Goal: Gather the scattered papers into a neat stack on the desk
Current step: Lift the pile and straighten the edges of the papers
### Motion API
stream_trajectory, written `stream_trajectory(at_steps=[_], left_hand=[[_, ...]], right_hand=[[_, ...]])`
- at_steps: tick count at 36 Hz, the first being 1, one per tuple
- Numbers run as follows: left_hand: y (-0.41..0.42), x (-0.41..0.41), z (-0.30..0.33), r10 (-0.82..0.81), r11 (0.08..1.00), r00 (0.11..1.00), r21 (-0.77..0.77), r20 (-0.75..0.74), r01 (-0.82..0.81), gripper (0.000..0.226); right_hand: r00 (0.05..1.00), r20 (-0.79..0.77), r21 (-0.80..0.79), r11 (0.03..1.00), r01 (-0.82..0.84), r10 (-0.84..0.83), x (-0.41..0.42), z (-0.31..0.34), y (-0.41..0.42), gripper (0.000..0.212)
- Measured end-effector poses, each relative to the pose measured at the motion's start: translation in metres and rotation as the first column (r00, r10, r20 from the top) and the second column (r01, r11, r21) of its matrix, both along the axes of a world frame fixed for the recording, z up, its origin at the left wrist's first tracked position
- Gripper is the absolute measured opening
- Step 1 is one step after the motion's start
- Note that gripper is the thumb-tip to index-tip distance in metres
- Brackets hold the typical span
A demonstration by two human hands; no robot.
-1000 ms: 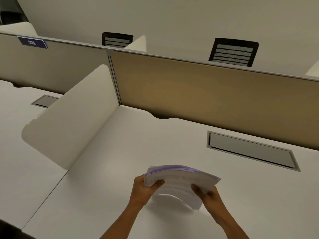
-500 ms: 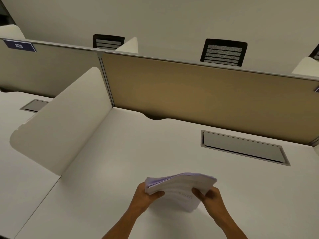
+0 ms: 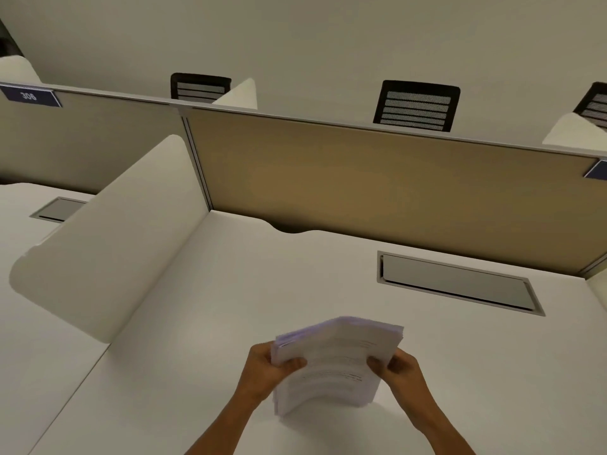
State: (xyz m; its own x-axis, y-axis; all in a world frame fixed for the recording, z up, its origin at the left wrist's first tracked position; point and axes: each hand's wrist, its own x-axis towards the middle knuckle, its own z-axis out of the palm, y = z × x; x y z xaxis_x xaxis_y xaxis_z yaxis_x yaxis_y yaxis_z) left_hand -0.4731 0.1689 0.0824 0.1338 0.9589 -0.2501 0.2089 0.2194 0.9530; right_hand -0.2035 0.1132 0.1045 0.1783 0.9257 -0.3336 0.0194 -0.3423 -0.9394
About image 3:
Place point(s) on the blue desk number label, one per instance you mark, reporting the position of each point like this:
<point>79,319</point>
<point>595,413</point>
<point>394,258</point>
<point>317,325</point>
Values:
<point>31,96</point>
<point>598,170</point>

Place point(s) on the tan fabric desk partition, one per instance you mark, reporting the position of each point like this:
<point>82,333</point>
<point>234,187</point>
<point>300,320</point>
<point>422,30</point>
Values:
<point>389,184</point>

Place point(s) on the person's left hand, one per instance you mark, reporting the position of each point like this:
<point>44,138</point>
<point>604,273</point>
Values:
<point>262,369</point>

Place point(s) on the person's right forearm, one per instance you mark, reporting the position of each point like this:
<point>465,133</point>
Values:
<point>445,428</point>

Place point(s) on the person's right hand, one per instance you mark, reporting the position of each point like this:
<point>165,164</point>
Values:
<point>403,371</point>

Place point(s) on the person's left thumb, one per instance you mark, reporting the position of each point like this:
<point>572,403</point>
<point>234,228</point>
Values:
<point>290,365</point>

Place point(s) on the grey-beige fabric desk partition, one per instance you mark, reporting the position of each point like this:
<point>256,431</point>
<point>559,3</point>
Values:
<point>90,137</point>

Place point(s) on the black mesh office chair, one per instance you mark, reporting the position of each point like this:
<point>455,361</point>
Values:
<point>593,105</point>
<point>416,106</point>
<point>199,86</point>

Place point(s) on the stack of printed white papers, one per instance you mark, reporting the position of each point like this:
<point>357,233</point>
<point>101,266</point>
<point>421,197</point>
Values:
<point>334,364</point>

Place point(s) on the large white side divider panel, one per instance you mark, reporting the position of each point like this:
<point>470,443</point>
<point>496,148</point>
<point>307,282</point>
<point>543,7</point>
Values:
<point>118,241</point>

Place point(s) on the person's left forearm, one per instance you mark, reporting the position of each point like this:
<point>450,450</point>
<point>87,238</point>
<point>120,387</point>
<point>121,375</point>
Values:
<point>223,421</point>

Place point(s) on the person's right thumb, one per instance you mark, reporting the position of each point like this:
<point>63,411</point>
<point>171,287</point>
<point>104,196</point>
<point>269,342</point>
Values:
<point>379,363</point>

